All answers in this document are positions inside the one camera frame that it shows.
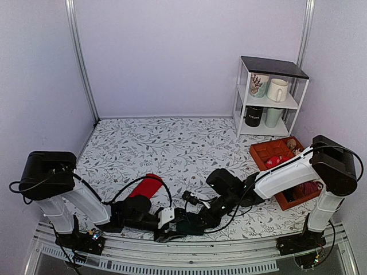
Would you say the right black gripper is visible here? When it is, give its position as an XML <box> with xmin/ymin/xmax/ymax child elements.
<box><xmin>193</xmin><ymin>192</ymin><xmax>238</xmax><ymax>231</ymax></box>

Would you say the dark green reindeer sock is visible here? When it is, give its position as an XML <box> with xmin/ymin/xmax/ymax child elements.
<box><xmin>175</xmin><ymin>213</ymin><xmax>204</xmax><ymax>235</ymax></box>

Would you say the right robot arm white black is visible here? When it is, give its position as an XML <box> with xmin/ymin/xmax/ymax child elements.
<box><xmin>194</xmin><ymin>135</ymin><xmax>362</xmax><ymax>250</ymax></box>

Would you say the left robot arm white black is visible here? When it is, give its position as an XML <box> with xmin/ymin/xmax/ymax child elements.
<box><xmin>17</xmin><ymin>151</ymin><xmax>186</xmax><ymax>249</ymax></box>

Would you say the floral patterned table mat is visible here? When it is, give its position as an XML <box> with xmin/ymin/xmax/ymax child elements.
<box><xmin>76</xmin><ymin>118</ymin><xmax>317</xmax><ymax>242</ymax></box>

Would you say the red snowflake rolled sock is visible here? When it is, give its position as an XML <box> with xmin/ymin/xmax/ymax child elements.
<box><xmin>265</xmin><ymin>156</ymin><xmax>290</xmax><ymax>169</ymax></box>

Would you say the orange compartment organizer tray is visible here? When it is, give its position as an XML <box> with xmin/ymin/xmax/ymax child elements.
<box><xmin>249</xmin><ymin>136</ymin><xmax>323</xmax><ymax>211</ymax></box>

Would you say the black mug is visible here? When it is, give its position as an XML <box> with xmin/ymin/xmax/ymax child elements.
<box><xmin>245</xmin><ymin>106</ymin><xmax>263</xmax><ymax>127</ymax></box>

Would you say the beige rolled sock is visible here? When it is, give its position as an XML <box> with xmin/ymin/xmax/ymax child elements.
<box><xmin>286</xmin><ymin>139</ymin><xmax>303</xmax><ymax>156</ymax></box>

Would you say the pale green cup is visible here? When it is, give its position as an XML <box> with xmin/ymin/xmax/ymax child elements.
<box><xmin>265</xmin><ymin>108</ymin><xmax>284</xmax><ymax>128</ymax></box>

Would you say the floral ceramic mug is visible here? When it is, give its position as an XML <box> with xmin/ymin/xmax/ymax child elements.
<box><xmin>249</xmin><ymin>73</ymin><xmax>270</xmax><ymax>98</ymax></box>

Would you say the white ribbed mug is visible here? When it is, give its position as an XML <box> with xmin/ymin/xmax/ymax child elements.
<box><xmin>267</xmin><ymin>78</ymin><xmax>289</xmax><ymax>103</ymax></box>

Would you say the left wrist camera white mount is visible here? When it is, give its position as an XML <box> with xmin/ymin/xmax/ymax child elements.
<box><xmin>156</xmin><ymin>207</ymin><xmax>175</xmax><ymax>229</ymax></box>

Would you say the front aluminium rail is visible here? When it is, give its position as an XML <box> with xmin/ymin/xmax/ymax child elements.
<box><xmin>25</xmin><ymin>222</ymin><xmax>363</xmax><ymax>274</ymax></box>

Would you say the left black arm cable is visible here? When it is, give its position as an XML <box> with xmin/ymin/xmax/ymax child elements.
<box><xmin>9</xmin><ymin>168</ymin><xmax>173</xmax><ymax>211</ymax></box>

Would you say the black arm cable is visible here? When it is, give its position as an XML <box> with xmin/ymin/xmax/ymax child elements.
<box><xmin>9</xmin><ymin>168</ymin><xmax>173</xmax><ymax>211</ymax></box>
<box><xmin>183</xmin><ymin>144</ymin><xmax>365</xmax><ymax>234</ymax></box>

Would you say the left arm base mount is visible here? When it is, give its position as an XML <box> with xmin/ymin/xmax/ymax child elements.
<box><xmin>55</xmin><ymin>215</ymin><xmax>106</xmax><ymax>256</ymax></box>

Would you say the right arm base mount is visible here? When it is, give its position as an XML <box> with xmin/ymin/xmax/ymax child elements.
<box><xmin>276</xmin><ymin>214</ymin><xmax>326</xmax><ymax>269</ymax></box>

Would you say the white wire shelf rack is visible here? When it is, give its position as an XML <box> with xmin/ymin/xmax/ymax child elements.
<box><xmin>233</xmin><ymin>56</ymin><xmax>310</xmax><ymax>137</ymax></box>

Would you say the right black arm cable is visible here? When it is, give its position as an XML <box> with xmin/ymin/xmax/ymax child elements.
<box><xmin>183</xmin><ymin>144</ymin><xmax>365</xmax><ymax>234</ymax></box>

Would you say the right aluminium frame post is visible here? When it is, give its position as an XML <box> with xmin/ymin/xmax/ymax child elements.
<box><xmin>296</xmin><ymin>0</ymin><xmax>315</xmax><ymax>68</ymax></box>

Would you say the aluminium frame post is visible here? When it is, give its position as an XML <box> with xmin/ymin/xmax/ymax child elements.
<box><xmin>296</xmin><ymin>0</ymin><xmax>315</xmax><ymax>68</ymax></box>
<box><xmin>65</xmin><ymin>0</ymin><xmax>100</xmax><ymax>124</ymax></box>

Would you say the left aluminium frame post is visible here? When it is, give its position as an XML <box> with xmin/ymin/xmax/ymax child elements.
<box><xmin>65</xmin><ymin>0</ymin><xmax>100</xmax><ymax>124</ymax></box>

